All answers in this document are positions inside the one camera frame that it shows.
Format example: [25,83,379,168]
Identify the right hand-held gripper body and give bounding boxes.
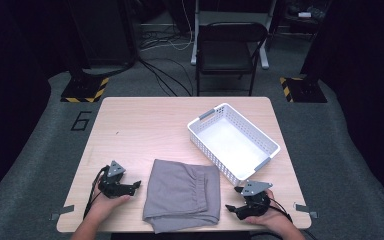
[237,179,274,221]

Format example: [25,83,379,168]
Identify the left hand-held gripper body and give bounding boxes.
[97,160,136,200]

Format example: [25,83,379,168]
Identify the white perforated plastic basket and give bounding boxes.
[186,102,282,187]

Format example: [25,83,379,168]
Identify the grey pants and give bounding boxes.
[142,158,222,235]

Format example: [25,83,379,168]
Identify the person's left hand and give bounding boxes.
[89,192,132,222]

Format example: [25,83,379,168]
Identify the person's right hand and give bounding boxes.
[244,189,295,235]

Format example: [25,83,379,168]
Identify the black folding chair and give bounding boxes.
[194,21,270,98]
[190,0,278,71]

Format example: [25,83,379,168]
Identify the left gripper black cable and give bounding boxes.
[82,165,110,220]

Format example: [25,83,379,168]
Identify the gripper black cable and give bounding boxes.
[82,165,110,220]
[267,197,294,224]

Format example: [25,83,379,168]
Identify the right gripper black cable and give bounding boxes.
[267,197,294,224]

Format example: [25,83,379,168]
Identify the grey metal table bracket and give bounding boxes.
[49,204,76,222]
[293,202,319,220]

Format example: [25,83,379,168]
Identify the black yellow striped base plate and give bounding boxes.
[278,76,329,104]
[60,76,110,104]

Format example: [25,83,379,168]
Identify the black floor cables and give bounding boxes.
[135,29,195,98]

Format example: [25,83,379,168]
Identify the white floor cable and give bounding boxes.
[139,0,195,53]

